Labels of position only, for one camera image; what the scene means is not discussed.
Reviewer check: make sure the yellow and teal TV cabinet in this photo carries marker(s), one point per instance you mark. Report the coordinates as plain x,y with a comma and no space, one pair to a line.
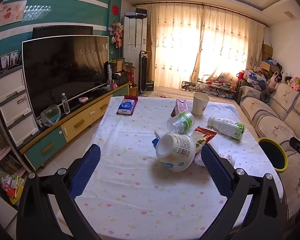
72,123

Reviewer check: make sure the white plastic drawer unit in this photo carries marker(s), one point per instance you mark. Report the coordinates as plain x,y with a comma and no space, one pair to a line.
15,105

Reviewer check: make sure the white dotted tablecloth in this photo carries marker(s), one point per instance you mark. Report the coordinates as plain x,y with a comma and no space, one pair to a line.
135,185

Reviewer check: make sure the large curved television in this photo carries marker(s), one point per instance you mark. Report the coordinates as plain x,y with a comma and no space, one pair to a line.
65,72

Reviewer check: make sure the white tissue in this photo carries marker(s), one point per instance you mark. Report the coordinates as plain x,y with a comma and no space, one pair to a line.
160,131

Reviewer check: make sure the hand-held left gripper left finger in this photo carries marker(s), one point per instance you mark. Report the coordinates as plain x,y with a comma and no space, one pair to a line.
85,170

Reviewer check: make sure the blue tissue pack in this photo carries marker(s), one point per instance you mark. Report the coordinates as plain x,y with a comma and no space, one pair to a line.
126,107

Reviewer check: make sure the pile of plush toys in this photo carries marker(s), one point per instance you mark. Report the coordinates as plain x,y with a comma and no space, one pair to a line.
298,83

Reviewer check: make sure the blue wrapper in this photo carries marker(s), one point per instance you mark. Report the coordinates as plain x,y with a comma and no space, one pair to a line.
155,142

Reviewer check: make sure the star patterned bag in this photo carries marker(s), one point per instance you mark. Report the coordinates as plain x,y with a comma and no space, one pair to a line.
252,76

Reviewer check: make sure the open cardboard boxes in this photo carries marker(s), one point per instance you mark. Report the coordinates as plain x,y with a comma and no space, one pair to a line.
117,65

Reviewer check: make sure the hanging flower decoration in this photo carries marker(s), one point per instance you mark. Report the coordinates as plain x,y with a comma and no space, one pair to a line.
116,32

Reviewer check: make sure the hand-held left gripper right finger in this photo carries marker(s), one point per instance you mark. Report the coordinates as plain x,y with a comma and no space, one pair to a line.
215,167

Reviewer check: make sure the grey round cushion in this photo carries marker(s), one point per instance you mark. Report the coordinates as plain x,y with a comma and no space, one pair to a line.
265,96

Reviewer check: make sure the white bottle with green label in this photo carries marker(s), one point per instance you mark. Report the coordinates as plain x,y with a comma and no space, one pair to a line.
227,127

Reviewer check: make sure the pink drink carton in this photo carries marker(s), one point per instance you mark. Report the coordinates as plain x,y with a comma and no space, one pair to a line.
181,105

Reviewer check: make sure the framed photos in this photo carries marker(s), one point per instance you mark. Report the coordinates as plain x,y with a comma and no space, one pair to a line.
8,60

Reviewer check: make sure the clear plastic container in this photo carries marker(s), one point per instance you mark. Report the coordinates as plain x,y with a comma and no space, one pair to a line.
51,116

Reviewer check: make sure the stacked cardboard boxes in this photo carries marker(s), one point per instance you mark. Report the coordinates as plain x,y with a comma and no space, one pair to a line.
267,51

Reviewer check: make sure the floral bed sheet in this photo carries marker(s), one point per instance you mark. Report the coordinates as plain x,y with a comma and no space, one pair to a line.
165,93

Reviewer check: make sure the colourful paper packets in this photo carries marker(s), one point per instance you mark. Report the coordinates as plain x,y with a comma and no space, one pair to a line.
12,187

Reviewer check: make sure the cream patterned curtains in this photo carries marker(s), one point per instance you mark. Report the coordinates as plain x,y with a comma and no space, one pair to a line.
180,42

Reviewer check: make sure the beige sofa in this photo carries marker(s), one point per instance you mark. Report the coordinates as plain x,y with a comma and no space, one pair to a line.
272,127

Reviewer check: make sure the white instant noodle cup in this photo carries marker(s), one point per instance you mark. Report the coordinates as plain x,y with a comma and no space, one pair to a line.
177,150

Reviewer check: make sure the black tower fan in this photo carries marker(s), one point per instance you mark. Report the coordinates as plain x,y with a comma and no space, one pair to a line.
143,72

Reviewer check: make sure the black bin with yellow rim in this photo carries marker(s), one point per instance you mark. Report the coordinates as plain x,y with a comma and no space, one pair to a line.
272,155

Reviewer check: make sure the red round wall decoration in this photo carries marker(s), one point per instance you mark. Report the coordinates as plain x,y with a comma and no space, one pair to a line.
115,8

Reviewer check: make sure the clear cup with green label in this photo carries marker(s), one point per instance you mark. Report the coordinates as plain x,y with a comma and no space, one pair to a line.
182,122

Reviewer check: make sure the black carton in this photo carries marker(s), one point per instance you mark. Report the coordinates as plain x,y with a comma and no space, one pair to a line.
150,86

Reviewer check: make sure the glass coffee table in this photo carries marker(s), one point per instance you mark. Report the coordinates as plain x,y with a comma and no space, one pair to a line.
207,87

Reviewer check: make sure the white standing air conditioner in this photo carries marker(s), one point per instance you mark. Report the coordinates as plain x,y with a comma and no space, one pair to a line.
133,37

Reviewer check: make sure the white cylindrical can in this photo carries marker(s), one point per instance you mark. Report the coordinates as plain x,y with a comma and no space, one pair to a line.
228,158

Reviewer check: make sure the red snack wrapper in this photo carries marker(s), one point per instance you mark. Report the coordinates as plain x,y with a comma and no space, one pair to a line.
205,133

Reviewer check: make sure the dark box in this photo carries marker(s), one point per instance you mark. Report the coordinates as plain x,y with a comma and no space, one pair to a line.
137,12

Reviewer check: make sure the bookshelf with books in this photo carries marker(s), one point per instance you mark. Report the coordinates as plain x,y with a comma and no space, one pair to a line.
0,140

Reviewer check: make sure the wooden curtain rod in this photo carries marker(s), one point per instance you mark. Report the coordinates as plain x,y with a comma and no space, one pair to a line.
202,5

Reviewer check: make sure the pink cartoon wall picture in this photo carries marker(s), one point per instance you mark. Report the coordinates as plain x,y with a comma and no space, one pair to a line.
10,13

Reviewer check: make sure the clear water bottle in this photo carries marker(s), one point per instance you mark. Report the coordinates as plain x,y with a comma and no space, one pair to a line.
65,105

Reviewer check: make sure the white paper cup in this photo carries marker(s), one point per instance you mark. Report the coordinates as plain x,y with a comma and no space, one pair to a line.
200,105

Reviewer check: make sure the red canister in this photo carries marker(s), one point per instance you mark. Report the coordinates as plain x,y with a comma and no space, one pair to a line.
130,77

